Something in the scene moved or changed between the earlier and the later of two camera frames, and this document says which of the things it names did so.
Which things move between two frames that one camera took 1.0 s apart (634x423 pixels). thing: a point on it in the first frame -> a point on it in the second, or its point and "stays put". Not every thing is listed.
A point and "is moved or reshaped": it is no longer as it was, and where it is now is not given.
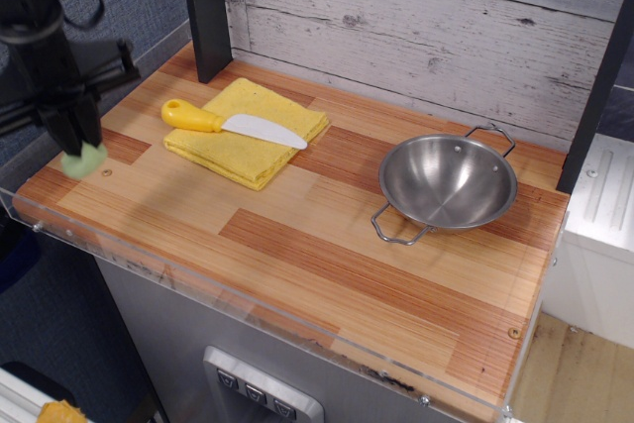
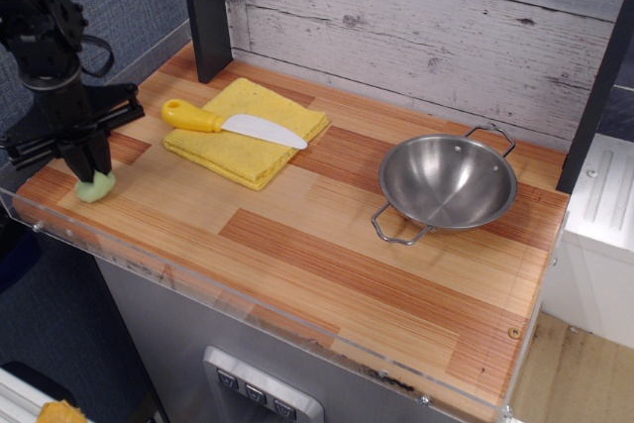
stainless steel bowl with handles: x=445 y=182 stays put
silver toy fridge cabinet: x=171 y=328 stays put
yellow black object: x=60 y=412 stays put
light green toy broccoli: x=90 y=160 is moved or reshaped
